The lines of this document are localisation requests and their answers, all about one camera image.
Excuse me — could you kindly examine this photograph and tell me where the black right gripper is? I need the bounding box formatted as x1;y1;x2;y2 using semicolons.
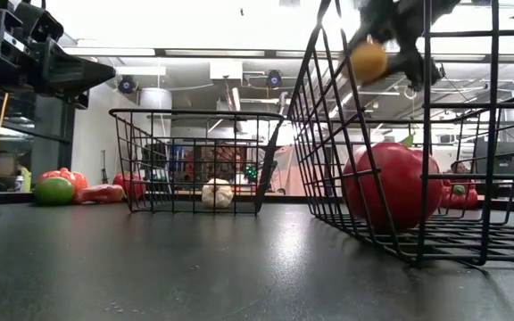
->
348;0;461;90

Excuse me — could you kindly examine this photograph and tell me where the yellow toy lemon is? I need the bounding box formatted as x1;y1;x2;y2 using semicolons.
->
349;41;389;86

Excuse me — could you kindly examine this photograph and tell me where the red ribbed toy tomato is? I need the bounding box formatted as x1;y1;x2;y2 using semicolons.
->
37;167;89;193

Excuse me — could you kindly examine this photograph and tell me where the large red apple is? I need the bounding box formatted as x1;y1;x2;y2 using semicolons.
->
341;136;444;232

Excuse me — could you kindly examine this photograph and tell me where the green toy lime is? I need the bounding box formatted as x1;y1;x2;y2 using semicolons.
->
33;177;75;207

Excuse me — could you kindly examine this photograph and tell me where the red toy chili pepper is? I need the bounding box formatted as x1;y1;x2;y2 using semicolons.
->
72;183;126;206

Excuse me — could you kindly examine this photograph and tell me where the red toy strawberry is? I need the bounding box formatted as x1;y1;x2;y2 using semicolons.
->
112;172;147;202

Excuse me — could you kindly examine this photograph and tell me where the red toy bell pepper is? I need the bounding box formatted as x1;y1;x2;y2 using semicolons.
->
439;177;480;210

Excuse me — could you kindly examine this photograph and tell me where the white toy garlic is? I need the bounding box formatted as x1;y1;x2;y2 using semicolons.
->
201;177;235;210

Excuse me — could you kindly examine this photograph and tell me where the round black ceiling device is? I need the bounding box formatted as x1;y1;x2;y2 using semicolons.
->
117;75;137;95
265;70;284;89

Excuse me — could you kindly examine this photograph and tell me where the person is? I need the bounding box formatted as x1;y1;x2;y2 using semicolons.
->
13;153;34;193

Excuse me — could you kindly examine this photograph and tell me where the black tripod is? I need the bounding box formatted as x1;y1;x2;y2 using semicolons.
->
99;149;110;186

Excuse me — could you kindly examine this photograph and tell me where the background computer monitor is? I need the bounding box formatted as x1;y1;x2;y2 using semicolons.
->
473;140;514;177

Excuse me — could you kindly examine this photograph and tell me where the pink fabric screen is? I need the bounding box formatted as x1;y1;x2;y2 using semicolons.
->
269;143;311;197

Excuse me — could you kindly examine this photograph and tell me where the black wire basket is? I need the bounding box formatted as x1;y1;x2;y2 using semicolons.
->
108;108;286;216
286;0;514;271

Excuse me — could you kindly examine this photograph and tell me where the white cylindrical duct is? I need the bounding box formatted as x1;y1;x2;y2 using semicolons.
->
138;87;173;139

